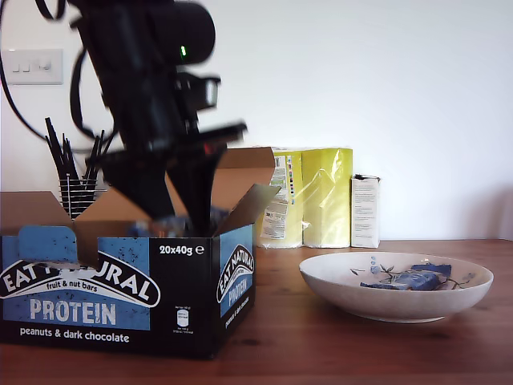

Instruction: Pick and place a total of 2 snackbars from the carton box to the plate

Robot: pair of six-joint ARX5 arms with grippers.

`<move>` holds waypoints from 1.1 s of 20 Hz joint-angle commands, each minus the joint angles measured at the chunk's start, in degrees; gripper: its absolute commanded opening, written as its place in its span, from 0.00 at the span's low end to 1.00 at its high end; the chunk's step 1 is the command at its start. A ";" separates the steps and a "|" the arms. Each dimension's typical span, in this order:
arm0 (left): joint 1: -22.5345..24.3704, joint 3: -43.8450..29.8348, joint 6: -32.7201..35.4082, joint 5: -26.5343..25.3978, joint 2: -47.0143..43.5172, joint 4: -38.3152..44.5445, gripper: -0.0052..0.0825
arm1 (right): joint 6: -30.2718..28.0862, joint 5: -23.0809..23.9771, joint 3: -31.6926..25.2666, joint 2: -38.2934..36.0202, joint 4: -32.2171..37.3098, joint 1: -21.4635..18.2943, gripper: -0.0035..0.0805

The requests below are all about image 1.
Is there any blue snack bar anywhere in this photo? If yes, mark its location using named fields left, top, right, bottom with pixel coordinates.
left=359, top=262, right=453, bottom=292
left=208, top=207, right=232, bottom=226
left=158, top=215, right=193, bottom=238
left=127, top=221, right=154, bottom=237

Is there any open snack bar carton box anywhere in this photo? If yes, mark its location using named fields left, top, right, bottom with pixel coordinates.
left=0, top=146, right=281, bottom=361

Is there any white carton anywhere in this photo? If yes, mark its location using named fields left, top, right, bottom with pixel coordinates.
left=350, top=173, right=382, bottom=249

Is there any white plate with blue flowers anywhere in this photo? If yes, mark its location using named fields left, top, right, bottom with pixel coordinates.
left=298, top=251, right=495, bottom=324

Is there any black stick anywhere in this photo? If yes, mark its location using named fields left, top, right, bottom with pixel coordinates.
left=82, top=135, right=100, bottom=181
left=45, top=135, right=67, bottom=181
left=62, top=133, right=79, bottom=181
left=90, top=128, right=106, bottom=181
left=44, top=117, right=73, bottom=181

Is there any yellow paper towel pack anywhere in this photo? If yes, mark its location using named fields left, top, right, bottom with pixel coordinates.
left=256, top=146, right=354, bottom=249

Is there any wire utensil holder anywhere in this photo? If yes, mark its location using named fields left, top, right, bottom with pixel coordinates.
left=59, top=176, right=106, bottom=221

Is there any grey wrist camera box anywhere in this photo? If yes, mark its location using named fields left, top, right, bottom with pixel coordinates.
left=176, top=73, right=222, bottom=124

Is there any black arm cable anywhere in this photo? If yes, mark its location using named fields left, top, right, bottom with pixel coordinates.
left=34, top=0, right=61, bottom=20
left=71, top=50, right=106, bottom=142
left=0, top=39, right=101, bottom=156

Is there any white wall light switch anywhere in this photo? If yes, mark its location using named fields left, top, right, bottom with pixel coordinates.
left=6, top=48, right=64, bottom=86

